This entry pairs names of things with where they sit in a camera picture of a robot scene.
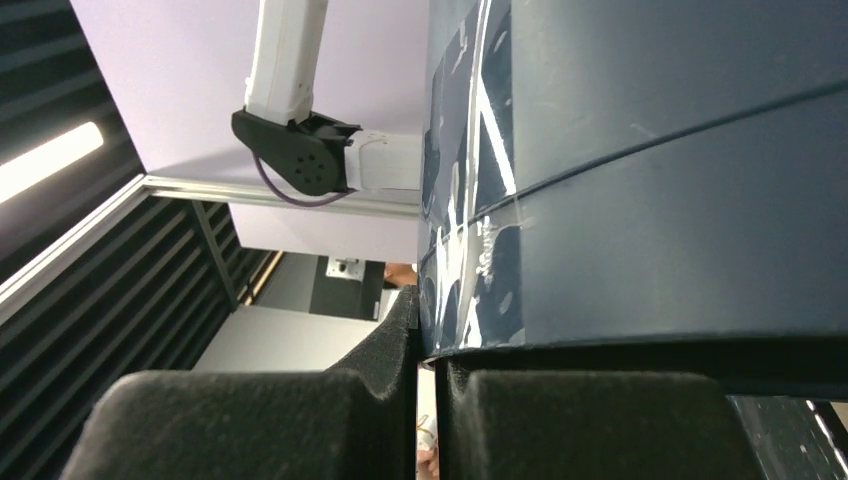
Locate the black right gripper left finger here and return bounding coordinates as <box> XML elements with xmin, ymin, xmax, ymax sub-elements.
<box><xmin>62</xmin><ymin>286</ymin><xmax>419</xmax><ymax>479</ymax></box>

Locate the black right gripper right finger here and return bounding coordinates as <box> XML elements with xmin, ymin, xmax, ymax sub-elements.
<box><xmin>435</xmin><ymin>361</ymin><xmax>762</xmax><ymax>479</ymax></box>

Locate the black cylindrical bucket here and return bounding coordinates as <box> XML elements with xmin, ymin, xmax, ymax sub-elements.
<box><xmin>419</xmin><ymin>1</ymin><xmax>847</xmax><ymax>479</ymax></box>

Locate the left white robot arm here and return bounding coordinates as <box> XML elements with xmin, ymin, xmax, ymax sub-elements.
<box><xmin>231</xmin><ymin>1</ymin><xmax>422</xmax><ymax>208</ymax></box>

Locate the white device on far wall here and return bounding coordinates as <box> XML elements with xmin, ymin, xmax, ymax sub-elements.
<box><xmin>325</xmin><ymin>257</ymin><xmax>367</xmax><ymax>282</ymax></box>

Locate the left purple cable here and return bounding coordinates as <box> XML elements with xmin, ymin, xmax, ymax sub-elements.
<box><xmin>251</xmin><ymin>152</ymin><xmax>356</xmax><ymax>209</ymax></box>

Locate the aluminium rail base frame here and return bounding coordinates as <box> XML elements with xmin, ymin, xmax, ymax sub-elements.
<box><xmin>0</xmin><ymin>173</ymin><xmax>423</xmax><ymax>326</ymax></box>

